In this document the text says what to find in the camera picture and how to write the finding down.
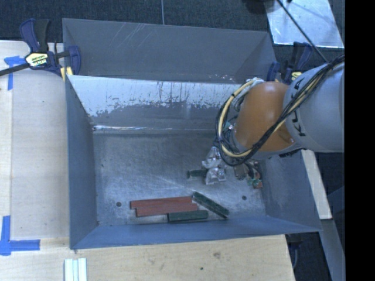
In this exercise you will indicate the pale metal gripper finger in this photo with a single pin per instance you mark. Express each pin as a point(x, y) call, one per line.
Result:
point(216, 175)
point(213, 157)

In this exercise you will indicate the grey metal bin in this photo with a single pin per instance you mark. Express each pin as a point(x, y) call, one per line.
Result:
point(140, 162)

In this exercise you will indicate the red-brown flat block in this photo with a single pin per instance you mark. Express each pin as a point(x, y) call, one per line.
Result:
point(167, 210)
point(159, 202)

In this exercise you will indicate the dark green block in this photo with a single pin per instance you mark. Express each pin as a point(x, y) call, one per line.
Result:
point(187, 216)
point(197, 173)
point(211, 205)

